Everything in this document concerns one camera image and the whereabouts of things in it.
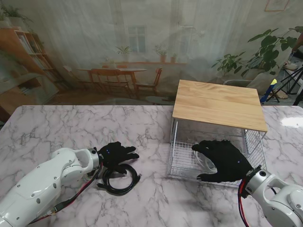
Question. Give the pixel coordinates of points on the person in background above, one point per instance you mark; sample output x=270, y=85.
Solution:
x=294, y=53

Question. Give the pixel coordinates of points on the printed cafe scene backdrop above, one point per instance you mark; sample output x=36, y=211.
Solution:
x=94, y=35

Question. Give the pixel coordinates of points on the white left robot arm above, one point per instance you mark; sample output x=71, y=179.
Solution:
x=42, y=186

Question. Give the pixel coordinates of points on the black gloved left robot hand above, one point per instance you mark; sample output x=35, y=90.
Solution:
x=116, y=156

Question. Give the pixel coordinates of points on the black tripod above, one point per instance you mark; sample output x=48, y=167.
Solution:
x=293, y=78

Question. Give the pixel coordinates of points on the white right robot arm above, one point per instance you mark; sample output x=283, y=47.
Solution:
x=274, y=196

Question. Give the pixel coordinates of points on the small blue black stand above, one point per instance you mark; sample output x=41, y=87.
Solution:
x=272, y=88

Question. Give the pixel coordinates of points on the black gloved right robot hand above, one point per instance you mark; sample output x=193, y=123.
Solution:
x=225, y=160

